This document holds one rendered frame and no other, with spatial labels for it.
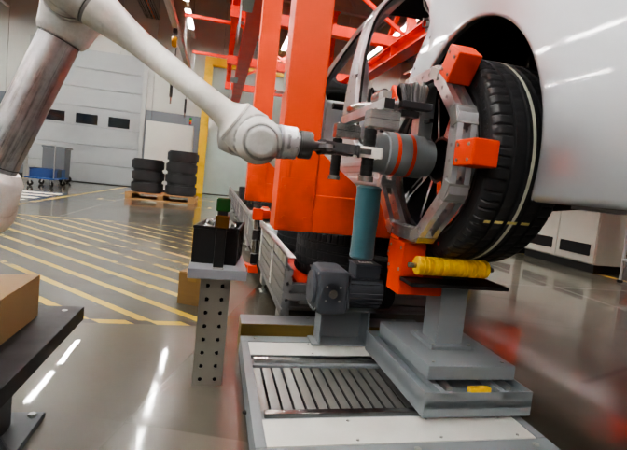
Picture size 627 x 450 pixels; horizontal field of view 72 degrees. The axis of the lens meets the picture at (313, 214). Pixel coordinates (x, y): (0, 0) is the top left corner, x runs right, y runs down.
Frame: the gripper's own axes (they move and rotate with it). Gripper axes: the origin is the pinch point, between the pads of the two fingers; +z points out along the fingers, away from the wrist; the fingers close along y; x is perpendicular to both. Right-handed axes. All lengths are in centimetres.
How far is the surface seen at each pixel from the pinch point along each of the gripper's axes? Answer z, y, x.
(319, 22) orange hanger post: -6, -60, 54
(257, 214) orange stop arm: -11, -181, -36
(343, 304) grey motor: 11, -39, -55
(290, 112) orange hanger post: -14, -60, 17
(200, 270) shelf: -43, -11, -38
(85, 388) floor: -76, -28, -83
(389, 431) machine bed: 11, 12, -75
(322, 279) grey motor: 1, -39, -46
